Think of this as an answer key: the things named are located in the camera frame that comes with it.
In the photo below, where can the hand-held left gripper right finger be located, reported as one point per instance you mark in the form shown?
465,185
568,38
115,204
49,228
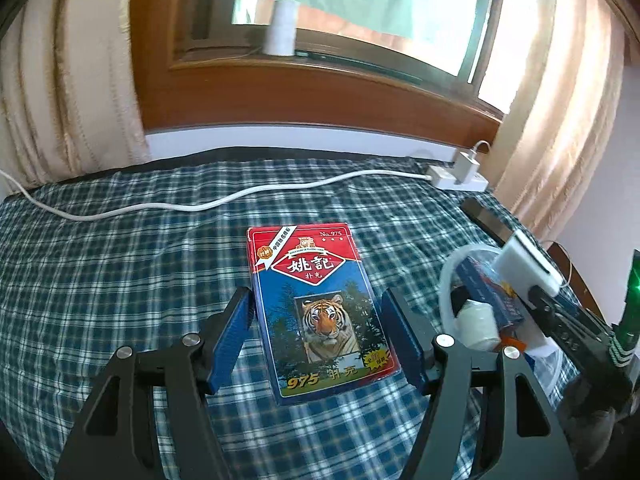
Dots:
400,340

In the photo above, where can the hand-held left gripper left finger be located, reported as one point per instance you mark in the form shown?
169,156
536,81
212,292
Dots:
230,340

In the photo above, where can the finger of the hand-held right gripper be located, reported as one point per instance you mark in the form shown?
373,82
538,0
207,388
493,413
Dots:
560,320

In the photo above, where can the orange building block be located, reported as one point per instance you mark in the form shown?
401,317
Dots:
512,346

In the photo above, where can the dark blue carton box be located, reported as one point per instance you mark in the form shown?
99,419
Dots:
492,285

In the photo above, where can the clear plastic container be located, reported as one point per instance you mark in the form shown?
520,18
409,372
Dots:
450,280

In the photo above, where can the white bottle with red label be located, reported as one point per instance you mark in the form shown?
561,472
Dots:
477,327

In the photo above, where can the red playing card box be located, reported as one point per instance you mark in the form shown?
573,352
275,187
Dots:
320,310

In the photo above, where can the person's right hand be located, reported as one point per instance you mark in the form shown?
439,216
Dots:
590,425

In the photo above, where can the black smartphone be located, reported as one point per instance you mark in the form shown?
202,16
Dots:
487,220

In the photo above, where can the blue plaid tablecloth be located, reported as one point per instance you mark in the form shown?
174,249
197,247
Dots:
125,270

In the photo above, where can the white power strip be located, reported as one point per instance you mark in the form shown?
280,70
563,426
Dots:
465,182

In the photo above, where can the white charger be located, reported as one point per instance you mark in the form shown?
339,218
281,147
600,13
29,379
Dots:
465,165

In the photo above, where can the beige curtain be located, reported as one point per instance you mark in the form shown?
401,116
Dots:
555,110
70,70

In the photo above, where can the white roll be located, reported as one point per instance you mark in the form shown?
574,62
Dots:
281,27

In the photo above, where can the wooden window frame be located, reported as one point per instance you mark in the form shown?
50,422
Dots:
320,95

